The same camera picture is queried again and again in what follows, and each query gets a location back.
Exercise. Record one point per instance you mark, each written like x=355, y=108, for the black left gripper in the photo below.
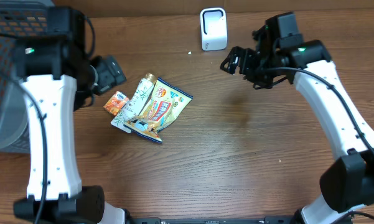
x=112, y=71

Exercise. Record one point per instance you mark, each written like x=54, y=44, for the dark grey plastic basket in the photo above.
x=18, y=18

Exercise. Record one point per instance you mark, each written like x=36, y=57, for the small orange tissue box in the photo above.
x=116, y=103

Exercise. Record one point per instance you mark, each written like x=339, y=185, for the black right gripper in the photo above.
x=243, y=55

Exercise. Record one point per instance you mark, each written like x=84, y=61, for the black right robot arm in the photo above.
x=282, y=54

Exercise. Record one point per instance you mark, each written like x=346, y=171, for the white barcode scanner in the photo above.
x=213, y=26

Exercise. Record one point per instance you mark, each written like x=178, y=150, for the white floral tube gold cap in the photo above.
x=134, y=106

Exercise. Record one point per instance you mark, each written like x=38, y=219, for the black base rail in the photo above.
x=265, y=220

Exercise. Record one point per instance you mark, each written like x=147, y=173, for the beige orange snack bag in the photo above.
x=165, y=105

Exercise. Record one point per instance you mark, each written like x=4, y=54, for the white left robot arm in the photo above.
x=57, y=75

